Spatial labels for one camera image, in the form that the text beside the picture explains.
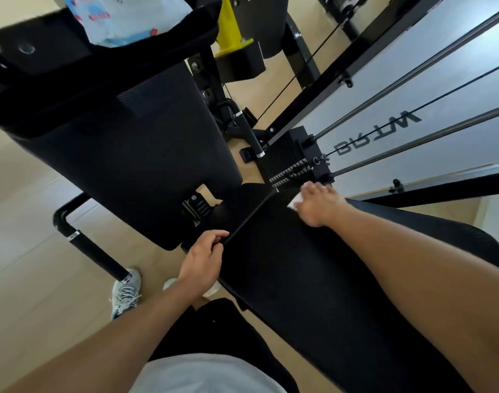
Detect person's left hand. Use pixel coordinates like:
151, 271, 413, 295
176, 230, 230, 300

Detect person's right hand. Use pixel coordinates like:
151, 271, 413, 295
292, 181, 351, 228

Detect black seat pad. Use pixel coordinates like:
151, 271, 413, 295
181, 182, 499, 393

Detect person's left forearm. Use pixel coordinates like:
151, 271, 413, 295
4, 278, 211, 393

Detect person's right forearm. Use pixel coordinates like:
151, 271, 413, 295
328, 199, 499, 393

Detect black weight stack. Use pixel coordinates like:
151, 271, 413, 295
258, 126, 336, 189

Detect black shorts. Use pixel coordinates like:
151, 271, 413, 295
149, 298, 300, 393

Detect white grey sneaker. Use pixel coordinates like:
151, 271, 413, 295
110, 268, 143, 322

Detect black backrest pad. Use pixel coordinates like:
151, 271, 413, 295
11, 62, 244, 252

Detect black foam grip bar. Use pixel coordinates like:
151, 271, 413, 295
53, 193, 134, 284

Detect chrome guide rod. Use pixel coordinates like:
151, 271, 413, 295
330, 105, 499, 177
312, 7, 499, 142

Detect white shirt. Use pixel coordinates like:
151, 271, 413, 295
128, 353, 277, 393

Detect yellow adjustment lever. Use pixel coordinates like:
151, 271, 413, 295
214, 0, 254, 59

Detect grey machine shroud panel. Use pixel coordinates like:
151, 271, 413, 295
270, 0, 499, 200

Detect light blue printed bag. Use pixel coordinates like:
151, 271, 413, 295
62, 0, 193, 49

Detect black seat adjustment bracket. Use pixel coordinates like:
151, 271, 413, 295
181, 192, 212, 221

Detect black handle with chrome rings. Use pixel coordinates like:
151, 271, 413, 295
233, 108, 267, 161

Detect black steel cable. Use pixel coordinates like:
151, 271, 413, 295
257, 18, 345, 121
320, 59, 499, 162

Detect black machine frame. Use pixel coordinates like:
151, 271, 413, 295
188, 0, 499, 209

